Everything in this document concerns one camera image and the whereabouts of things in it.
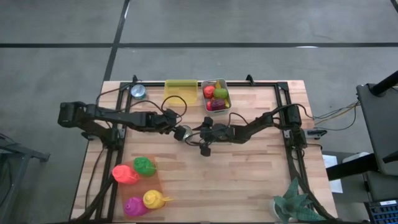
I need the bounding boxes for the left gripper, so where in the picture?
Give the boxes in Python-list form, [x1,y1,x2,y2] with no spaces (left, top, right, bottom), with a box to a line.
[149,108,187,141]

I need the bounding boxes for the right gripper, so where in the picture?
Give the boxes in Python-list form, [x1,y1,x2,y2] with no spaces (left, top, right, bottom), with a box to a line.
[200,116,236,157]

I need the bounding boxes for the dark purple toy grapes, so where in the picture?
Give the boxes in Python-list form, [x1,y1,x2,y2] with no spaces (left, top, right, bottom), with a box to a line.
[211,98,226,111]

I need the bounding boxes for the yellow toy banana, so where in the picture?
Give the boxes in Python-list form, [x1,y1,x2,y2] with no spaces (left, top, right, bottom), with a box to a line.
[215,80,231,109]

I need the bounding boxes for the orange toy fruit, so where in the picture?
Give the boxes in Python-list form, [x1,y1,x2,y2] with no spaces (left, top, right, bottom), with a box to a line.
[203,85,216,100]

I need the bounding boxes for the green toy pear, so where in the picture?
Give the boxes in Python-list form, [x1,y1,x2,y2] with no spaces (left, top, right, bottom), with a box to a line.
[213,88,229,100]

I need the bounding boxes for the silver can with blue label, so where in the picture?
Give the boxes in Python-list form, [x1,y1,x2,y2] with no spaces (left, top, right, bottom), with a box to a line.
[130,83,147,101]

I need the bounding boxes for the green plastic squeeze bottle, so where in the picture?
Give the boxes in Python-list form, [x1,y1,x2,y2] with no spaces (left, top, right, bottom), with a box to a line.
[133,156,158,178]

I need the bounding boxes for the orange plastic squeeze bottle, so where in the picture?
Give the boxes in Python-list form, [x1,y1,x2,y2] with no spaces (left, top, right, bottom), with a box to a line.
[111,164,140,185]

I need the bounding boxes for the yellow plastic squeeze bottle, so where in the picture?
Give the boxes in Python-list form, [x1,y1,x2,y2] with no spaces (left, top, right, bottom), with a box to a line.
[142,189,174,210]

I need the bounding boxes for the pink plastic squeeze bottle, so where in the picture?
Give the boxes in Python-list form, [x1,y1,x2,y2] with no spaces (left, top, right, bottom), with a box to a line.
[123,196,150,217]

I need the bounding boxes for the grey plastic bin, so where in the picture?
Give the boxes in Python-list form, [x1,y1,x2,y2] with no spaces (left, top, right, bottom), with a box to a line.
[201,78,232,116]

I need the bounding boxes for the translucent yellow plastic bin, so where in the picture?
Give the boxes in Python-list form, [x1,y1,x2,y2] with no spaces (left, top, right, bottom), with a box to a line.
[163,78,199,105]

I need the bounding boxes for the translucent orange plastic tray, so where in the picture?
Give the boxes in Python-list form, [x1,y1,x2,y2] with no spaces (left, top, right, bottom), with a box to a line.
[118,154,170,218]

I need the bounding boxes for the green artificial succulent plant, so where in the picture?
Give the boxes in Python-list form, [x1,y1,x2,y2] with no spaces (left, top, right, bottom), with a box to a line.
[269,177,327,224]

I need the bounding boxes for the white paper sheet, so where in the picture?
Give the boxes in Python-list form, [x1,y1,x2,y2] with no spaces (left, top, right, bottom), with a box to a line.
[321,154,344,194]

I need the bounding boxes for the grey metal stand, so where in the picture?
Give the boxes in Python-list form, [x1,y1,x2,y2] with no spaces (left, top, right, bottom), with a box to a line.
[0,133,51,224]

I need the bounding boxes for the dark grey cart panel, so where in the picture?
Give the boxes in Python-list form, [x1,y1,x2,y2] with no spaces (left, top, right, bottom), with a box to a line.
[356,82,398,175]

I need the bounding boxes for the black pole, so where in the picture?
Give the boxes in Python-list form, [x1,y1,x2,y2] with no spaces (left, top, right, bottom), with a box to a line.
[369,70,398,96]

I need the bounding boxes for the backlit keyboard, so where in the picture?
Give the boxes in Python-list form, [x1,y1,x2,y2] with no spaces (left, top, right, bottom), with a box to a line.
[363,199,398,224]

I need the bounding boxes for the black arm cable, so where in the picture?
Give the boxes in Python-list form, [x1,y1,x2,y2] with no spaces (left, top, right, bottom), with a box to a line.
[96,86,188,124]

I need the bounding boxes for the black metal table frame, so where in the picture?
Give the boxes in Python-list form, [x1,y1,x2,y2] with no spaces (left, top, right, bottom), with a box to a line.
[70,74,339,223]

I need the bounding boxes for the multicoloured wire bundle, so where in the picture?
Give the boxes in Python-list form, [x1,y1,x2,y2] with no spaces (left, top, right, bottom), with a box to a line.
[306,100,361,131]

